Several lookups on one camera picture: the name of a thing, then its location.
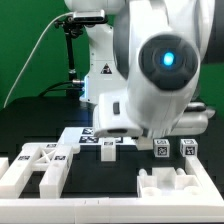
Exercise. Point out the white U-shaped obstacle frame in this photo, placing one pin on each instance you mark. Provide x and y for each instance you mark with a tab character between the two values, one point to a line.
206	208

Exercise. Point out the grey camera on stand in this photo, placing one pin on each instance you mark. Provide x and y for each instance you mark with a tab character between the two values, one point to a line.
89	16

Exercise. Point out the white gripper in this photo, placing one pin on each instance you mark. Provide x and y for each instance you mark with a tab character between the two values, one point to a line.
159	119

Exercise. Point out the white chair seat plate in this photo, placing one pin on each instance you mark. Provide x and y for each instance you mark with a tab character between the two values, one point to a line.
166	181

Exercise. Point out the white chair back frame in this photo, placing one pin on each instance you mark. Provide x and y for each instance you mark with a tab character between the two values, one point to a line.
53	159

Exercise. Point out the white marker base plate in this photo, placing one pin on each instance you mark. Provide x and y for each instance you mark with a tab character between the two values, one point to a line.
87	136

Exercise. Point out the black camera stand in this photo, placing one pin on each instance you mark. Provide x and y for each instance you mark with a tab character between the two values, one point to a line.
73	28

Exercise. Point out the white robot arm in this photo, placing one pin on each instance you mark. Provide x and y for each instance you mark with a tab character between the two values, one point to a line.
146	57

